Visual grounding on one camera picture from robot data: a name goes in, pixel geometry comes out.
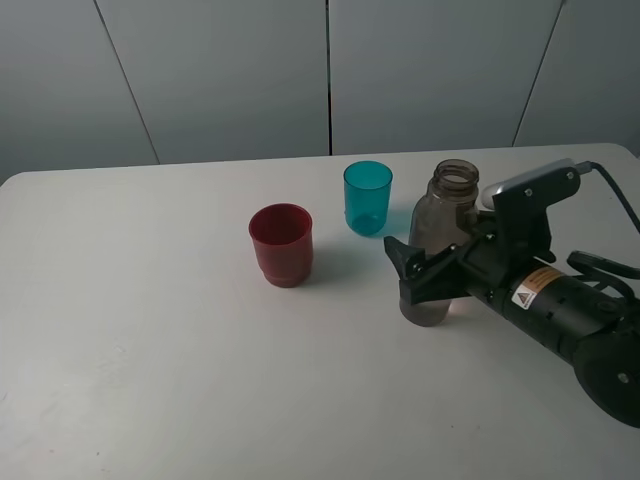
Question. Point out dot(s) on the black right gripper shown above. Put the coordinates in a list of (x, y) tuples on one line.
[(490, 266)]

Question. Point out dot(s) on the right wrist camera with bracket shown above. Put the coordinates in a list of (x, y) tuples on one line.
[(520, 203)]

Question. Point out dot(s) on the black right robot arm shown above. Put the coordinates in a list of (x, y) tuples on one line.
[(590, 320)]

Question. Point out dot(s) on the red plastic cup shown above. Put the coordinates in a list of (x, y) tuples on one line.
[(282, 239)]

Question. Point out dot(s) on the teal transparent plastic cup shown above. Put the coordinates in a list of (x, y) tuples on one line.
[(367, 189)]

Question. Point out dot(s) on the smoky transparent water bottle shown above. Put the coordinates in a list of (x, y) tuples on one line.
[(446, 213)]

